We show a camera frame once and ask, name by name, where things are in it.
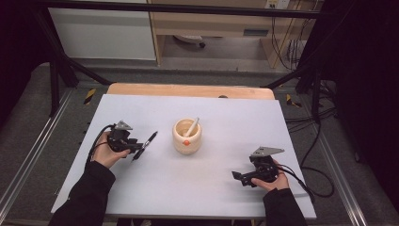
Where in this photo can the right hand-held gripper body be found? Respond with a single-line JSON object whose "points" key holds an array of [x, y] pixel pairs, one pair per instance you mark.
{"points": [[266, 171]]}

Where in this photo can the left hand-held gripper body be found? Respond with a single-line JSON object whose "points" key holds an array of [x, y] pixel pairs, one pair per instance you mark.
{"points": [[119, 139]]}

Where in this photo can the black pen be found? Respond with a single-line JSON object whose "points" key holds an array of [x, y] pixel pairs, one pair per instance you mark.
{"points": [[150, 139]]}

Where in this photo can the cream cup with orange mark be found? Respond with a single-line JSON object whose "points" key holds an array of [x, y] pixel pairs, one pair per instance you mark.
{"points": [[186, 147]]}

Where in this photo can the thin white pen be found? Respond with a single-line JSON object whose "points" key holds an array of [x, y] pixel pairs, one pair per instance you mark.
{"points": [[193, 127]]}

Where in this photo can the person's right hand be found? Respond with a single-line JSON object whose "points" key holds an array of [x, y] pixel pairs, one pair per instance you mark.
{"points": [[279, 183]]}

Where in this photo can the person's left hand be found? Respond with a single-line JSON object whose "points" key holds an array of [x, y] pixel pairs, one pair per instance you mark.
{"points": [[105, 155]]}

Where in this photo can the light grey board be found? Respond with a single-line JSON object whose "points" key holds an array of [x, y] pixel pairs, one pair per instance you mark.
{"points": [[163, 106]]}

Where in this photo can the yellow black tape strip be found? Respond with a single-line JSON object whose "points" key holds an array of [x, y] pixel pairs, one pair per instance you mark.
{"points": [[90, 96], [293, 101]]}

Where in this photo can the wooden table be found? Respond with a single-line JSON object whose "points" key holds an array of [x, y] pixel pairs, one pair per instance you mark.
{"points": [[175, 90]]}

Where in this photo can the white cabinet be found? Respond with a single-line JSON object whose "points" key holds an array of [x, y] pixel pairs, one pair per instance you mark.
{"points": [[103, 34]]}

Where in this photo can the chair base with castor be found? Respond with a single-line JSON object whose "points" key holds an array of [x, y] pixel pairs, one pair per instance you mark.
{"points": [[191, 39]]}

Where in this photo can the wooden desk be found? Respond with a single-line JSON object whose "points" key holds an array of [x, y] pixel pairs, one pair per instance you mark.
{"points": [[213, 23]]}

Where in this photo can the white power strip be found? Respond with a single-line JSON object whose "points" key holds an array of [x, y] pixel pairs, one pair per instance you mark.
{"points": [[277, 3]]}

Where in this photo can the aluminium rail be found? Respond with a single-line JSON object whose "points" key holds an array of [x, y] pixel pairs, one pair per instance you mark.
{"points": [[34, 150], [343, 185]]}

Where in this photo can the black metal frame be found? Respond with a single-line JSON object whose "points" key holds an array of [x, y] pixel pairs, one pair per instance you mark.
{"points": [[188, 8]]}

